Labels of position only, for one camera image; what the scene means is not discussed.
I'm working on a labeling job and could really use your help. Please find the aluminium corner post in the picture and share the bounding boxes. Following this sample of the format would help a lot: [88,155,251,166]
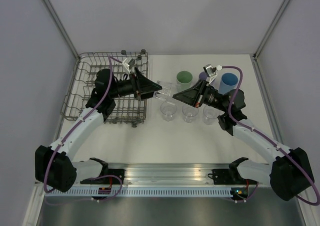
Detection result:
[252,0,292,61]
[41,0,78,57]

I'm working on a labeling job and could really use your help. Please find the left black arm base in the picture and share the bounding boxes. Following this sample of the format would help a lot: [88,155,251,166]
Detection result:
[80,169,125,185]

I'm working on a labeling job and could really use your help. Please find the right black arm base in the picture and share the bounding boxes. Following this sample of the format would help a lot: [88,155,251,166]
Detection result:
[207,169,256,186]

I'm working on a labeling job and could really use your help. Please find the white slotted cable duct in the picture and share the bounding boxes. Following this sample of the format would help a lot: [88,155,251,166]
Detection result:
[47,186,233,198]

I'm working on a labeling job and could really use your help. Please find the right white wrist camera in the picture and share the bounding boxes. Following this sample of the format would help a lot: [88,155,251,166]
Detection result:
[203,64,223,84]

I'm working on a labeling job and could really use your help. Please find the purple plastic cup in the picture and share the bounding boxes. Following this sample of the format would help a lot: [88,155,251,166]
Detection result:
[198,71,208,81]

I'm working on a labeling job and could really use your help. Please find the right aluminium corner post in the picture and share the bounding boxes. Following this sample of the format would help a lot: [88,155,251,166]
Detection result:
[252,0,292,61]

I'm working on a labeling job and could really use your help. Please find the blue plastic cup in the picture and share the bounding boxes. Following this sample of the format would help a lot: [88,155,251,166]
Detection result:
[218,73,239,94]

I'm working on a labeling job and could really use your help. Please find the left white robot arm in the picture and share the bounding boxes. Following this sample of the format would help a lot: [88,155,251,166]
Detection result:
[35,67,162,193]

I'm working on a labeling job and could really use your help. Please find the clear glass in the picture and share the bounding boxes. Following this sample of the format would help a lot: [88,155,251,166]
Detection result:
[153,81,181,104]
[181,104,199,123]
[160,102,178,122]
[202,106,218,125]

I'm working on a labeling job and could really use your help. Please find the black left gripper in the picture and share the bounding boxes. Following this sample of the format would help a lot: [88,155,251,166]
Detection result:
[109,67,163,101]

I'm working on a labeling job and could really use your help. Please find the grey wire dish rack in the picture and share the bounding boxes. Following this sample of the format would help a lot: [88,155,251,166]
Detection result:
[61,49,149,128]

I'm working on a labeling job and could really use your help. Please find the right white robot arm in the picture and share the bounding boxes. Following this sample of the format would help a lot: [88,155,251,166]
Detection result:
[173,80,320,201]

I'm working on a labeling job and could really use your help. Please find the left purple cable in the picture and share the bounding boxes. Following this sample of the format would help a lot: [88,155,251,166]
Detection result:
[43,55,125,204]

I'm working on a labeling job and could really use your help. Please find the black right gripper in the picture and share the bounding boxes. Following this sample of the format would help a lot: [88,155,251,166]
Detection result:
[172,79,228,113]

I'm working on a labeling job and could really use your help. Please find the green plastic cup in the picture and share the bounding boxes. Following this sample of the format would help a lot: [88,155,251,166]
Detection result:
[176,71,193,87]

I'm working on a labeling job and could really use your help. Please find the aluminium front rail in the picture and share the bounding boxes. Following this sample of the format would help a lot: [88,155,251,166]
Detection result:
[108,163,229,187]

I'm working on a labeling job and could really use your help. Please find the left aluminium corner post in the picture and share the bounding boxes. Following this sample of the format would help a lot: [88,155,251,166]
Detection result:
[41,0,78,57]

